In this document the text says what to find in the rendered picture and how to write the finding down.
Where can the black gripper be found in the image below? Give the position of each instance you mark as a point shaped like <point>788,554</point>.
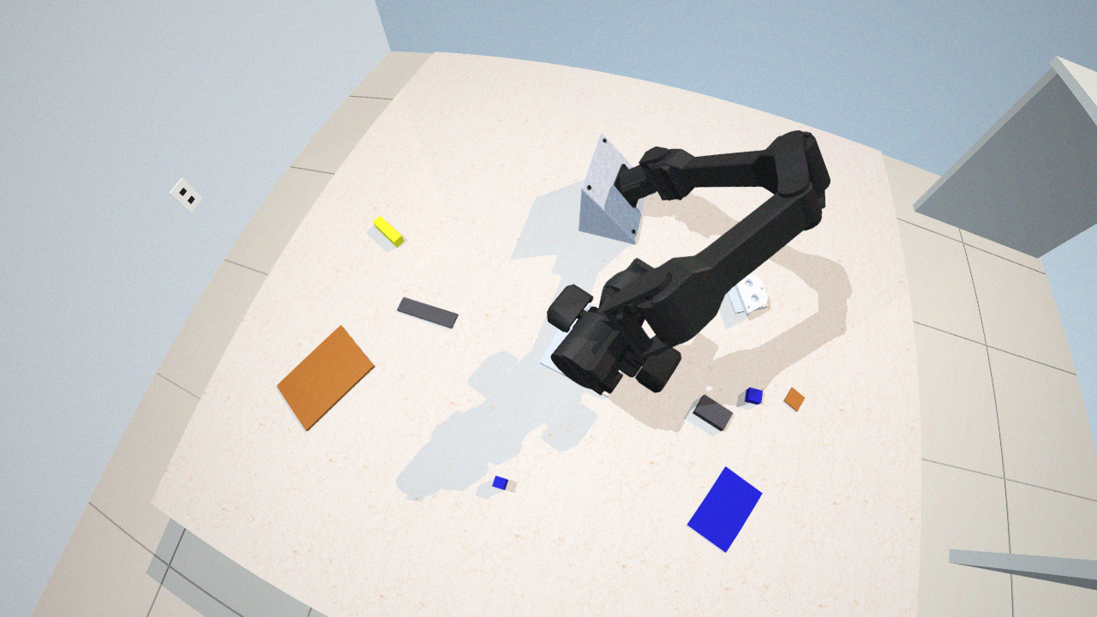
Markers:
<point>653,372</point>

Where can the yellow rectangular block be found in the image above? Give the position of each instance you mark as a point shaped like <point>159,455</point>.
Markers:
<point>388,231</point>

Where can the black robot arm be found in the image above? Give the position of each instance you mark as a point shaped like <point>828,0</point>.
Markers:
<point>680,297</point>

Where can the orange flat rectangular plate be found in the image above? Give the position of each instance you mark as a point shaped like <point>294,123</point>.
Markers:
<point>324,377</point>

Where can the orange flat square plate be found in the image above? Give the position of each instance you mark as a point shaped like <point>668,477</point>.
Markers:
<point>794,399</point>

